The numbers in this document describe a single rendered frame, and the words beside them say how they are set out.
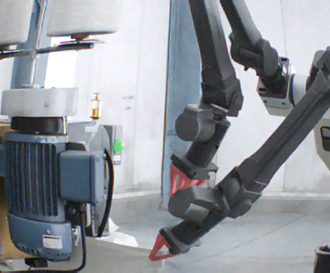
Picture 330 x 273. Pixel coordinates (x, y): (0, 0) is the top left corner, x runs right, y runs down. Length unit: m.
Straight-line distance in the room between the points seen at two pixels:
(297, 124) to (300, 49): 8.57
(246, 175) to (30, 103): 0.47
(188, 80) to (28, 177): 9.05
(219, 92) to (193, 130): 0.11
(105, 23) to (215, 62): 0.29
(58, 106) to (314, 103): 0.48
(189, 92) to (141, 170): 1.08
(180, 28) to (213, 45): 8.83
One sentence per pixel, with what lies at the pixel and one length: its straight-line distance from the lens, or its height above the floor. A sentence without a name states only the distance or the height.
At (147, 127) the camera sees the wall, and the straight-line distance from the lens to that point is 10.22.
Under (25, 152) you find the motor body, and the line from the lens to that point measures 1.51.
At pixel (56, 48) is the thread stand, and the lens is 1.73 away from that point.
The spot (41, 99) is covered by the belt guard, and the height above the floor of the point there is 1.40.
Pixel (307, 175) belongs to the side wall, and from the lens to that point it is 10.14.
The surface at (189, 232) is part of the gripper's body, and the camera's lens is 1.75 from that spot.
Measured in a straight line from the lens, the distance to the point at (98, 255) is 1.90.
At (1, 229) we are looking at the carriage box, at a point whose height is 1.11.
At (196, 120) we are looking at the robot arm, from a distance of 1.81.
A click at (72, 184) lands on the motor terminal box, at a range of 1.51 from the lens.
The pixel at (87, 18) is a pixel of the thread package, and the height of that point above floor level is 1.56.
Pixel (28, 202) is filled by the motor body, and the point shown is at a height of 1.20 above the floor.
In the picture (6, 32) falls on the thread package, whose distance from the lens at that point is 1.79.
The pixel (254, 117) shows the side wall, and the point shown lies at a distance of 10.41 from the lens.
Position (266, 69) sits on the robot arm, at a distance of 1.93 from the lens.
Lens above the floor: 1.42
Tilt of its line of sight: 3 degrees down
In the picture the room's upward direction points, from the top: 3 degrees clockwise
